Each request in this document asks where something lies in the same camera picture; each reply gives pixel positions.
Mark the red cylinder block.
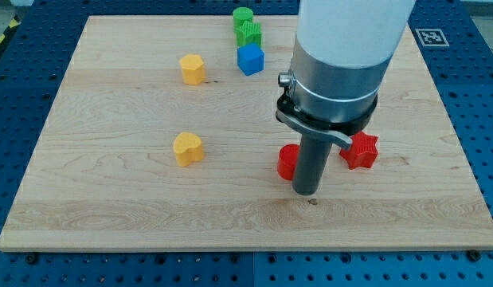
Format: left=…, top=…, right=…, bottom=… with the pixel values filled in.
left=277, top=143, right=299, bottom=181

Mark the yellow black hazard tape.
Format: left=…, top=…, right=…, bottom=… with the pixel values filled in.
left=0, top=15, right=21, bottom=52

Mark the wooden board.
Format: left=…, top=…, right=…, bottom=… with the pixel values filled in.
left=0, top=16, right=493, bottom=253

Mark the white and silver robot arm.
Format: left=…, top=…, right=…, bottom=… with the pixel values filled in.
left=291, top=0, right=415, bottom=123

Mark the white fiducial marker tag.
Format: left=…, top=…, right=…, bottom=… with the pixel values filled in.
left=416, top=28, right=449, bottom=47

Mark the yellow hexagon block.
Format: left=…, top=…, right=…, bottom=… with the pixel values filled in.
left=179, top=54, right=206, bottom=85

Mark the blue cube block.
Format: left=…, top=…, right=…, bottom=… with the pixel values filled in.
left=237, top=43, right=264, bottom=76

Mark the black clamp with silver lever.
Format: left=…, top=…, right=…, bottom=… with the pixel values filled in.
left=276, top=72, right=378, bottom=150

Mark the yellow heart block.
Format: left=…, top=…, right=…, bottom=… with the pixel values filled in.
left=173, top=132, right=205, bottom=167

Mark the green star block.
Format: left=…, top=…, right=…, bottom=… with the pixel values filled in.
left=234, top=21, right=262, bottom=47

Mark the red star block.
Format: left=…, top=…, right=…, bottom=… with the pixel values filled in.
left=339, top=132, right=378, bottom=170

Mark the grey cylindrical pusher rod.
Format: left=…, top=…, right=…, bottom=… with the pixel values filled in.
left=292, top=136, right=332, bottom=196

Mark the green cylinder block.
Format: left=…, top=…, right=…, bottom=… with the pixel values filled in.
left=232, top=6, right=254, bottom=31

